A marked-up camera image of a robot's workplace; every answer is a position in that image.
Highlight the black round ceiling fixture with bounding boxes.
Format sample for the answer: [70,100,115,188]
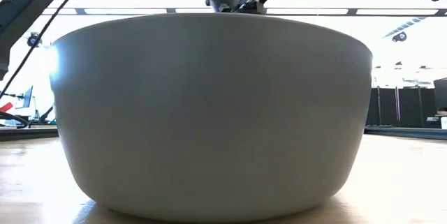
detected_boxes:
[27,31,43,48]
[391,31,408,43]

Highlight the black partition panels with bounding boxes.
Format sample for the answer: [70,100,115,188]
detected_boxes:
[365,87,438,128]

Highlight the grey bowl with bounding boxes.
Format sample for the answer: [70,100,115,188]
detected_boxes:
[48,12,374,223]

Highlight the computer monitor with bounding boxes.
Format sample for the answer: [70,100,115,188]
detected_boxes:
[21,84,34,110]

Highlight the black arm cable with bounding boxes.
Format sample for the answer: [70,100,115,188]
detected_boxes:
[0,0,82,99]

